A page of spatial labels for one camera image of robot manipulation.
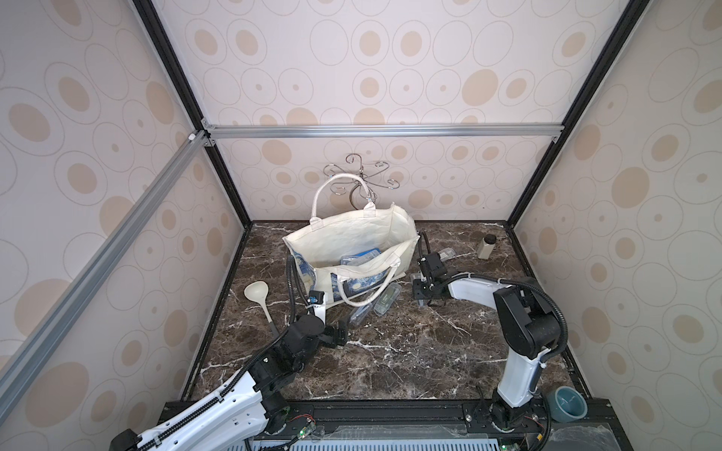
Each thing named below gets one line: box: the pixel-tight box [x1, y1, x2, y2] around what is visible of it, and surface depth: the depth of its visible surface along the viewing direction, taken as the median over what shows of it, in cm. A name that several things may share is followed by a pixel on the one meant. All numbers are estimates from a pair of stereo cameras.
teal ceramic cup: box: [547, 385, 589, 424], surface depth 73 cm
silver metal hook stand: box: [323, 153, 401, 211], surface depth 91 cm
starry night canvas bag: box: [282, 172, 421, 308], surface depth 87 cm
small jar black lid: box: [477, 233, 498, 261], surface depth 105 cm
